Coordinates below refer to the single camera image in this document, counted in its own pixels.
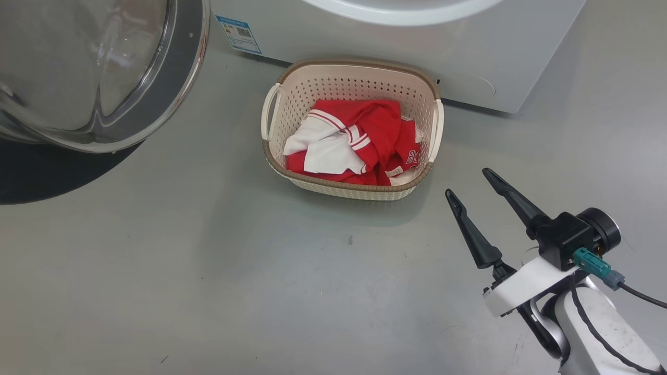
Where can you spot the red and white garment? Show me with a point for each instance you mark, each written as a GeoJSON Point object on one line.
{"type": "Point", "coordinates": [375, 130]}

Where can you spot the blue energy label sticker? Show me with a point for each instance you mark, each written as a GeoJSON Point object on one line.
{"type": "Point", "coordinates": [238, 34]}

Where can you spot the black glass washing machine door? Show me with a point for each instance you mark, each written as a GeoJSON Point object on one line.
{"type": "Point", "coordinates": [182, 78]}

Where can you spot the cream plastic laundry basket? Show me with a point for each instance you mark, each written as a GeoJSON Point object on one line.
{"type": "Point", "coordinates": [333, 83]}

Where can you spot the white washing machine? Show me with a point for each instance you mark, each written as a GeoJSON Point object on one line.
{"type": "Point", "coordinates": [469, 52]}

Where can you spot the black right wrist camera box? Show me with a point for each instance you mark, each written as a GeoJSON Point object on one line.
{"type": "Point", "coordinates": [565, 237]}

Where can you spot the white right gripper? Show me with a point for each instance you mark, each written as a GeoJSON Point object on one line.
{"type": "Point", "coordinates": [526, 284]}

